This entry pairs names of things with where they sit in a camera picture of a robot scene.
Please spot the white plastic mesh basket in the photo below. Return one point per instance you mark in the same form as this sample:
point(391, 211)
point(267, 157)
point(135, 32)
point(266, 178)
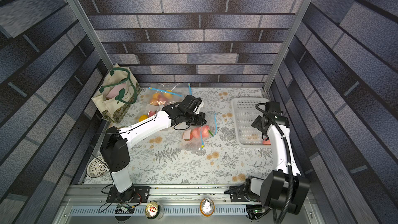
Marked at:
point(244, 114)

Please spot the wrinkled yellow red peach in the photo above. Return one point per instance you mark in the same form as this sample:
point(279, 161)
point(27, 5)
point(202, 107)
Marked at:
point(187, 136)

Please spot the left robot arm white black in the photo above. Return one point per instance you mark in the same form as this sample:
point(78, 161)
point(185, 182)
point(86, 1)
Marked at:
point(118, 143)

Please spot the clear zip-top bag blue zipper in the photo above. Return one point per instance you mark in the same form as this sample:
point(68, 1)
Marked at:
point(178, 90)

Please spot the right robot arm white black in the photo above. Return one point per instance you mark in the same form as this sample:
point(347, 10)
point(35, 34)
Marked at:
point(285, 189)

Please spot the white round strainer bowl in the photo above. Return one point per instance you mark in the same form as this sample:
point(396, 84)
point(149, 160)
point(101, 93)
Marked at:
point(97, 167)

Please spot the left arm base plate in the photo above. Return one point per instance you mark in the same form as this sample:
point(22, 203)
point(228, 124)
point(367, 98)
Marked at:
point(135, 194)

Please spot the yellow peach green leaf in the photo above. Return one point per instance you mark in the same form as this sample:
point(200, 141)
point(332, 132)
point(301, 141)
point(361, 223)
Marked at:
point(168, 94)

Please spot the large pink peach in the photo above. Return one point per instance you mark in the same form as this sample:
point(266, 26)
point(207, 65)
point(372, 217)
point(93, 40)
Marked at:
point(196, 133)

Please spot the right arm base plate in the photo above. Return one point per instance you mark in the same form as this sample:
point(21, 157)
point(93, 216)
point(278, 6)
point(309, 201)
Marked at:
point(241, 193)

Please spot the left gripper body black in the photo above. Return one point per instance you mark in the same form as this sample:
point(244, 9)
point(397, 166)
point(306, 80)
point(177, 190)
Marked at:
point(194, 118)

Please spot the pink peach with leaf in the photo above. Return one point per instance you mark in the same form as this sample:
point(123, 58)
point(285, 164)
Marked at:
point(163, 101)

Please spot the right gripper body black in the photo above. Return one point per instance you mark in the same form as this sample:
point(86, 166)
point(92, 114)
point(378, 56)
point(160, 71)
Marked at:
point(258, 123)

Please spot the canvas tote bag green handles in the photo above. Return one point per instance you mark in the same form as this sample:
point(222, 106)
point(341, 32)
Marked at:
point(118, 92)

